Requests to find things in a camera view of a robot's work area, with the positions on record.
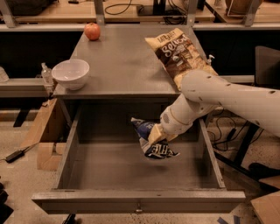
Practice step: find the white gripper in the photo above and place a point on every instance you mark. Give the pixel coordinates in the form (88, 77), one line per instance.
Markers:
(169, 122)

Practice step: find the blue chip bag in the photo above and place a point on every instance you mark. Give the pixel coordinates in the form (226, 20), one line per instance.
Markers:
(153, 140)

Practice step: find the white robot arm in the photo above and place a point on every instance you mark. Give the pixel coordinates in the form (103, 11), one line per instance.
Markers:
(202, 92)

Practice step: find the open grey top drawer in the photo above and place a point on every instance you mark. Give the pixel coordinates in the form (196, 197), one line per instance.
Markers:
(104, 170)

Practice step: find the yellow brown chip bag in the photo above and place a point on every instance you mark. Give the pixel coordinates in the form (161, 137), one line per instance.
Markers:
(178, 55)

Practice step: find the grey cabinet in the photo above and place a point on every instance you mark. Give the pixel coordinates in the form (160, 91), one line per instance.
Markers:
(122, 65)

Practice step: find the small pump bottle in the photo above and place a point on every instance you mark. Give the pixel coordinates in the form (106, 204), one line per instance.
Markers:
(210, 59)

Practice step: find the white bowl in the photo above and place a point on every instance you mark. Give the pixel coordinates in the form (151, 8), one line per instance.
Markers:
(71, 74)

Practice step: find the cardboard box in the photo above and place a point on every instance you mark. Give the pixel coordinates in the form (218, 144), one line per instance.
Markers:
(45, 132)

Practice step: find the red apple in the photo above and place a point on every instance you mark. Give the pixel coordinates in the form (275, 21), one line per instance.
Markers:
(92, 31)

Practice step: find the black chair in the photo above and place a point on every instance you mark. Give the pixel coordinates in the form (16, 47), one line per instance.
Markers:
(267, 74)

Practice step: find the cardboard sheet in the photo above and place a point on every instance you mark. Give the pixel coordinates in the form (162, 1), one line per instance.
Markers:
(267, 208)

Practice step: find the clear sanitizer bottle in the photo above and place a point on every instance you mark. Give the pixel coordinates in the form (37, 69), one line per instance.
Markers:
(46, 74)

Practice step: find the black power adapter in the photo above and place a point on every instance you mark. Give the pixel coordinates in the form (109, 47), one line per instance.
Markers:
(14, 156)

